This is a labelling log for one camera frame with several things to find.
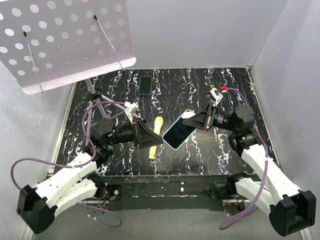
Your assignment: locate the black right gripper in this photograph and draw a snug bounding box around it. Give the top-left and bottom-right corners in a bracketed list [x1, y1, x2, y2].
[182, 101, 238, 132]

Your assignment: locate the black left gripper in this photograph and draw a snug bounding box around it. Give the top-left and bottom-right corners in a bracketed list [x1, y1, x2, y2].
[106, 118, 164, 149]

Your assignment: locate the light blue phone case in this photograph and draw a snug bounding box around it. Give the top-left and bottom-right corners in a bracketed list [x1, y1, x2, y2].
[161, 109, 197, 150]

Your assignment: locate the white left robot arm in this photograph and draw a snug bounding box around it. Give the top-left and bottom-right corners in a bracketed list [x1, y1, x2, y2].
[16, 118, 163, 234]

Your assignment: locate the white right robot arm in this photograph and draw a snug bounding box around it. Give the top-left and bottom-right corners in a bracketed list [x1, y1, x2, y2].
[183, 103, 317, 237]

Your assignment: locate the spare phone in blue case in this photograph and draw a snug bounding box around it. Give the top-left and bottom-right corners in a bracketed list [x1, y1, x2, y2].
[138, 76, 153, 96]

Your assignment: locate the white music stand tripod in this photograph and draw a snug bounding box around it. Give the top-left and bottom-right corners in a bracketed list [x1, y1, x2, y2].
[82, 78, 143, 146]

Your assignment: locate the white perforated music stand desk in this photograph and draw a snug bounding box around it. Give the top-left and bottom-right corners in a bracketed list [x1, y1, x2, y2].
[0, 0, 137, 95]

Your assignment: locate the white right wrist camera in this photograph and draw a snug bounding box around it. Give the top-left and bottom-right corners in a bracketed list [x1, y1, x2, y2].
[209, 86, 227, 107]

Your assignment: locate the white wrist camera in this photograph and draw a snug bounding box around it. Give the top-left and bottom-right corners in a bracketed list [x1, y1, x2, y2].
[209, 86, 227, 107]
[124, 101, 139, 124]

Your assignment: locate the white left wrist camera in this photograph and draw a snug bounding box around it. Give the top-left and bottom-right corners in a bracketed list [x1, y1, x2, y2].
[124, 101, 139, 124]

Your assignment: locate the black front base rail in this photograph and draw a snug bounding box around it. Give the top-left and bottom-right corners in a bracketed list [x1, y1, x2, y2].
[102, 175, 248, 211]

